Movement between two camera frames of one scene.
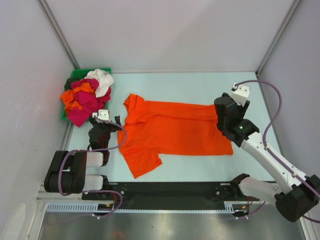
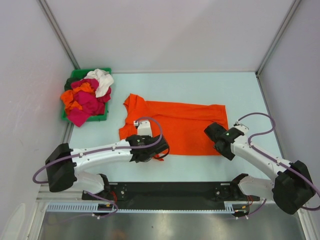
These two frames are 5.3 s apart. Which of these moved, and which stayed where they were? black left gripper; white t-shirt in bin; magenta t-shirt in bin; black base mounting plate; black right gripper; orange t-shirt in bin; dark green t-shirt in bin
Moved: black right gripper; black left gripper
Stayed: orange t-shirt in bin; white t-shirt in bin; dark green t-shirt in bin; magenta t-shirt in bin; black base mounting plate
